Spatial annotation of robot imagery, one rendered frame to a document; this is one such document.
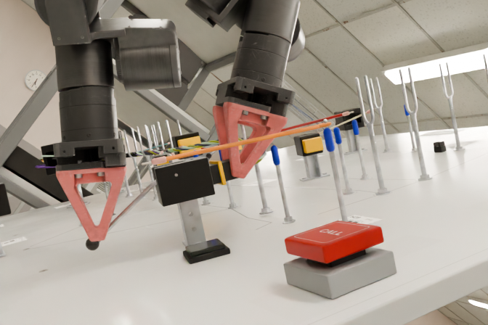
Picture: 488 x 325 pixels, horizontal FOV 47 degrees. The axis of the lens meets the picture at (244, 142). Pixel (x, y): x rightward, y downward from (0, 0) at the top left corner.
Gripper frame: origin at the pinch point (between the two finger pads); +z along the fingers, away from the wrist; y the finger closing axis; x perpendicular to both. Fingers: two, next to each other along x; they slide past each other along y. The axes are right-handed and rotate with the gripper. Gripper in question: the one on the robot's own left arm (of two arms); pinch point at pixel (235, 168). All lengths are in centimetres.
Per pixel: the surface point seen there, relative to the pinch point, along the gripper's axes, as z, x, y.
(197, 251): 8.3, 3.8, -7.9
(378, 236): 2.2, -4.3, -25.3
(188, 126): -8, -9, 99
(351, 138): -11, -35, 48
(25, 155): 9, 32, 95
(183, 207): 5.2, 4.9, -1.2
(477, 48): -109, -201, 251
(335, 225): 2.3, -2.7, -22.1
